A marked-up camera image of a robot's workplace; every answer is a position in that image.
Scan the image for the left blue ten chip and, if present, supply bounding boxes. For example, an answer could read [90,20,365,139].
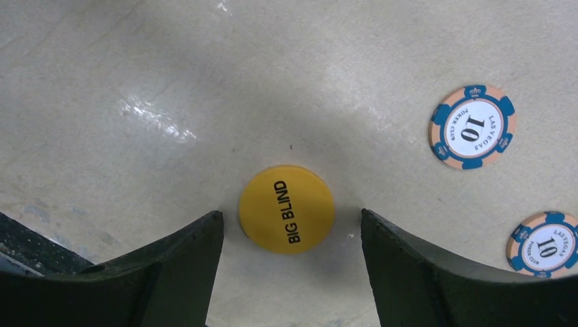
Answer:
[429,84,517,170]

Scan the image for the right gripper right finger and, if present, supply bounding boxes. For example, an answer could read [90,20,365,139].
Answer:
[361,208,577,326]

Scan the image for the right blue ten chip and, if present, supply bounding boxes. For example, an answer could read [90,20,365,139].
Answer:
[506,211,577,278]

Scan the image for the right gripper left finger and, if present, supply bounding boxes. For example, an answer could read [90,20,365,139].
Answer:
[1,211,224,326]

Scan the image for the blue ten chip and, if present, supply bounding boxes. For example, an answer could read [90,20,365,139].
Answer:
[506,211,577,278]
[429,84,517,170]

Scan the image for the yellow big blind button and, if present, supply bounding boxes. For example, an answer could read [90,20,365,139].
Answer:
[239,165,336,255]

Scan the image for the black table front rail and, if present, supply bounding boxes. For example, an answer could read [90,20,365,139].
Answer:
[1,214,93,277]

